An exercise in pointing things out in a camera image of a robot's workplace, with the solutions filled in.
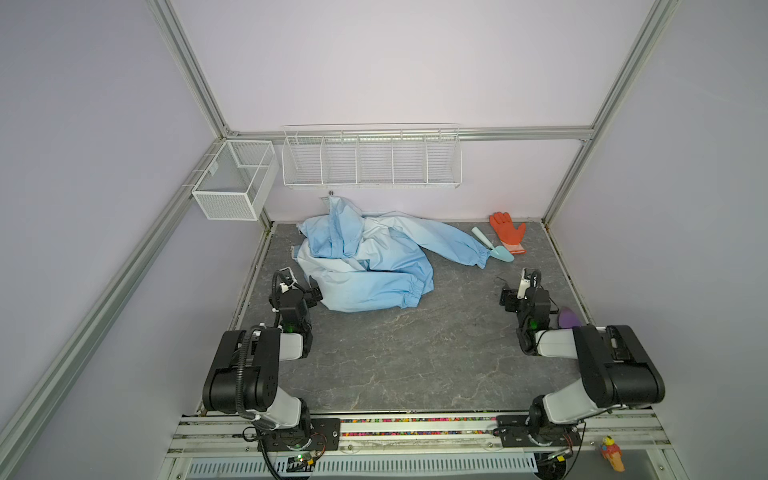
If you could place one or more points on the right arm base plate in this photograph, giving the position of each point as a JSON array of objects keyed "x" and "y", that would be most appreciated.
[{"x": 517, "y": 430}]

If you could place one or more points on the purple pink toy shovel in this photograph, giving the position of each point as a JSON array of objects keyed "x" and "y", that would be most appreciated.
[{"x": 568, "y": 319}]

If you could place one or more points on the white ventilation grille strip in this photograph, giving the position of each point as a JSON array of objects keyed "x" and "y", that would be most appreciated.
[{"x": 393, "y": 466}]

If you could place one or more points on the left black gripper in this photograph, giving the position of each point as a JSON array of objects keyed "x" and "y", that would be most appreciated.
[{"x": 299, "y": 294}]

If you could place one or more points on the small toy figure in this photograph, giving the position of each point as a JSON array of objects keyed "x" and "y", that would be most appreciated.
[{"x": 612, "y": 453}]

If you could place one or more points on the white wire wall shelf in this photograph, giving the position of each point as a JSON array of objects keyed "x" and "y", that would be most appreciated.
[{"x": 369, "y": 155}]

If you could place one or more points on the teal toy trowel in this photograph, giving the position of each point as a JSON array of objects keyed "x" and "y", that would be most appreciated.
[{"x": 497, "y": 252}]

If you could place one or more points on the white mesh box basket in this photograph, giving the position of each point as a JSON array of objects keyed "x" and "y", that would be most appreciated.
[{"x": 237, "y": 181}]

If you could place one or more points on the light blue zip jacket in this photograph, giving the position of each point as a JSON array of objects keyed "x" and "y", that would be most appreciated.
[{"x": 367, "y": 263}]

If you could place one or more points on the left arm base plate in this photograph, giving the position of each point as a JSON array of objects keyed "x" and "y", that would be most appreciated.
[{"x": 316, "y": 434}]

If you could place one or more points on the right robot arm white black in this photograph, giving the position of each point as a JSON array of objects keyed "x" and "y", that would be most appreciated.
[{"x": 615, "y": 371}]

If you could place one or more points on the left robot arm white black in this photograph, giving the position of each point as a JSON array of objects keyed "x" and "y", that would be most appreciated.
[{"x": 244, "y": 374}]

